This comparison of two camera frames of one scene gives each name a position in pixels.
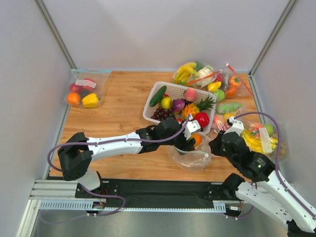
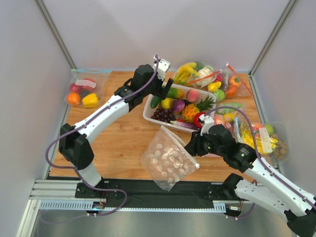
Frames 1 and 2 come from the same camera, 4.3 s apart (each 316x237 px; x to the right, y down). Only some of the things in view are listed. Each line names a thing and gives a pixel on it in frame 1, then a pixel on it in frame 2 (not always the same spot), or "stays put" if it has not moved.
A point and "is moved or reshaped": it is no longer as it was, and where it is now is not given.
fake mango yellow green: (198, 137) is moved or reshaped
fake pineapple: (200, 105) stays put
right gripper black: (219, 142) to (193, 144)
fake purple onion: (178, 104) stays put
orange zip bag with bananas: (196, 73) stays put
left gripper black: (186, 142) to (161, 84)
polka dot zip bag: (194, 160) is moved or reshaped
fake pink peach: (190, 95) stays put
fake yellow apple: (166, 102) stays put
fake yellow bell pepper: (90, 100) stays put
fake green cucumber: (158, 96) stays put
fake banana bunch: (184, 72) stays put
